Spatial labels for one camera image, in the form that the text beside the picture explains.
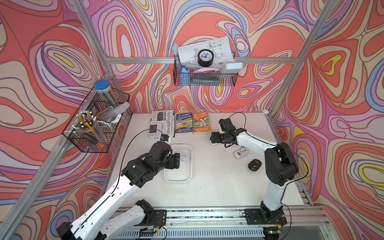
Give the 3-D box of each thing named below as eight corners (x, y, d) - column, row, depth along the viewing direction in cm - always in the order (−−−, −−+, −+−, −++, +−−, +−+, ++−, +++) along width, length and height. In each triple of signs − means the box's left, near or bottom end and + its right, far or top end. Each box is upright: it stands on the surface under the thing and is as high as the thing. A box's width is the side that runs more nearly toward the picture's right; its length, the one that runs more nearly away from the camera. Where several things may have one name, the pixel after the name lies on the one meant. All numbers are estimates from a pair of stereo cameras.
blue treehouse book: (174, 133, 108) (174, 131, 107) (176, 114, 121) (176, 112, 119) (192, 133, 108) (192, 131, 107) (192, 114, 121) (192, 112, 119)
